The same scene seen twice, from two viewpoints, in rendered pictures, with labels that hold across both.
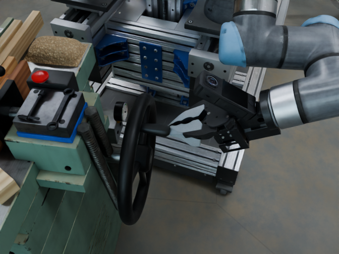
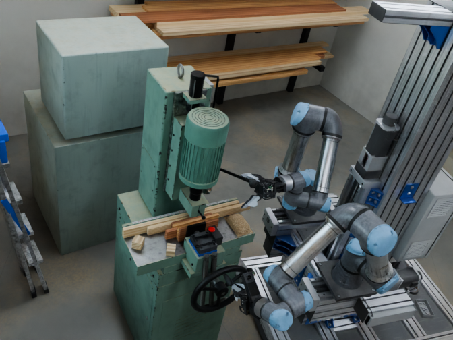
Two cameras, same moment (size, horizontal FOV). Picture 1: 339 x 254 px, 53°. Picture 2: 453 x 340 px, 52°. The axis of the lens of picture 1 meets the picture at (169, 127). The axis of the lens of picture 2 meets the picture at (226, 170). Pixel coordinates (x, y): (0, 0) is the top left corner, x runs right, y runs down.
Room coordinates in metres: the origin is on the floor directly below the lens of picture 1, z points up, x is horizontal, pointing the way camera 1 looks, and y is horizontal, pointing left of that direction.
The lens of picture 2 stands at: (-0.59, -0.82, 2.46)
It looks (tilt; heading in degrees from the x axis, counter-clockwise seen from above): 37 degrees down; 45
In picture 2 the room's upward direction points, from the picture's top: 12 degrees clockwise
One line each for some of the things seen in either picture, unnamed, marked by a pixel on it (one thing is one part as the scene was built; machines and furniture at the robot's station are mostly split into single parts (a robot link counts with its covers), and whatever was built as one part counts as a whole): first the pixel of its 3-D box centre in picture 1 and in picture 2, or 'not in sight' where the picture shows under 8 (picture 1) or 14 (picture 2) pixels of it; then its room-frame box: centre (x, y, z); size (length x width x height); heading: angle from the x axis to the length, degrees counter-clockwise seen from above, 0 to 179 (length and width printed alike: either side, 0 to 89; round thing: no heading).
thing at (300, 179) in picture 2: not in sight; (296, 181); (0.87, 0.17, 1.20); 0.11 x 0.08 x 0.09; 171
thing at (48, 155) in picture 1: (59, 129); (203, 251); (0.42, 0.22, 0.91); 0.15 x 0.14 x 0.09; 171
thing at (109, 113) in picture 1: (101, 124); (238, 273); (0.71, 0.22, 0.58); 0.12 x 0.08 x 0.08; 81
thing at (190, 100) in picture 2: not in sight; (195, 91); (0.50, 0.54, 1.53); 0.08 x 0.08 x 0.17; 81
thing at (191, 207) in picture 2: not in sight; (191, 202); (0.48, 0.42, 1.02); 0.14 x 0.07 x 0.09; 81
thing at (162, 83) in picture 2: not in sight; (170, 144); (0.52, 0.69, 1.16); 0.22 x 0.22 x 0.72; 81
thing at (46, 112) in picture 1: (52, 102); (207, 239); (0.42, 0.21, 0.99); 0.13 x 0.11 x 0.06; 171
